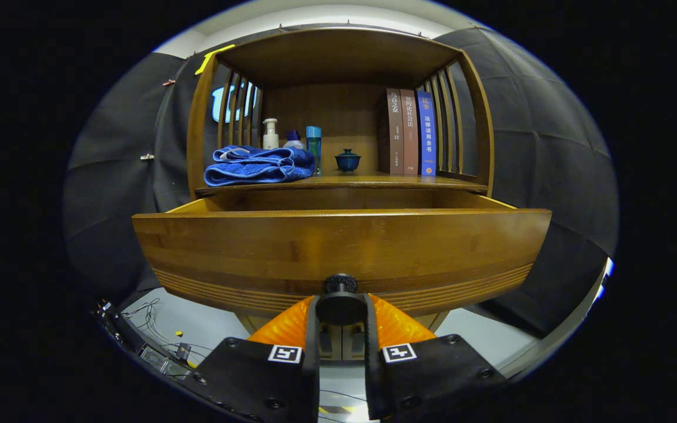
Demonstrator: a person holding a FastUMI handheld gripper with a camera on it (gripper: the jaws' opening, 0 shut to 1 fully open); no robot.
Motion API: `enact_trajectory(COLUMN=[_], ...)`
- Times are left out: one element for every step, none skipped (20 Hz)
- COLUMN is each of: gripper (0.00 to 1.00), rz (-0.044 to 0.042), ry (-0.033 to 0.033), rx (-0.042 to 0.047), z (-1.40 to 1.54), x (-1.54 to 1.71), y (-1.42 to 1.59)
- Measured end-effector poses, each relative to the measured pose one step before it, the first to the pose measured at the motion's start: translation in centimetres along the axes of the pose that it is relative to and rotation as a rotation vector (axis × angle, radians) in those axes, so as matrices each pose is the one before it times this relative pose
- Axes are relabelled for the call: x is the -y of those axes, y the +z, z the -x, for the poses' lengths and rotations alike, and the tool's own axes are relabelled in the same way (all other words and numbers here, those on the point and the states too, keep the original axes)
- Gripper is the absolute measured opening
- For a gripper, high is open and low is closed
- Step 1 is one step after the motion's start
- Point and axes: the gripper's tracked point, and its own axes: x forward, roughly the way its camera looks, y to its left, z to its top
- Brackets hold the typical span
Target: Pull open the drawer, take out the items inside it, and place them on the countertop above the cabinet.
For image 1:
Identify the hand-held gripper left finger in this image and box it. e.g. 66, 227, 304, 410
195, 295, 320, 423

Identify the wooden countertop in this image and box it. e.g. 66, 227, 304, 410
195, 172, 489, 197

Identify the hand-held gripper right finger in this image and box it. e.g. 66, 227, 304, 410
364, 294, 510, 421

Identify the reddish brown book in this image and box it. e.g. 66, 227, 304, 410
400, 89, 420, 176

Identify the grey vented box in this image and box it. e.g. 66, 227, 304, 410
139, 344, 192, 380

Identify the folded blue towel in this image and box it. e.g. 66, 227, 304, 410
204, 145, 316, 187

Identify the blue book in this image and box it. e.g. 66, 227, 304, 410
417, 90, 437, 177

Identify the wooden cabinet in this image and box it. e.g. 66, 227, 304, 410
186, 26, 495, 362

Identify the blue lidded teacup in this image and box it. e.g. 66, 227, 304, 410
334, 149, 362, 173

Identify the black drawer knob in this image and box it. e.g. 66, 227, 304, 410
316, 273, 368, 327

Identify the dark brown book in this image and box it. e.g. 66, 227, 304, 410
377, 88, 405, 175

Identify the wooden cabinet door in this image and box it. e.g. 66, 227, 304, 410
237, 313, 344, 361
341, 313, 451, 361

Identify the wooden drawer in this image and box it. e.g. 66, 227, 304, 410
132, 196, 552, 318

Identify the clear blue-cap bottle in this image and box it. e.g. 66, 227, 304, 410
306, 126, 323, 176

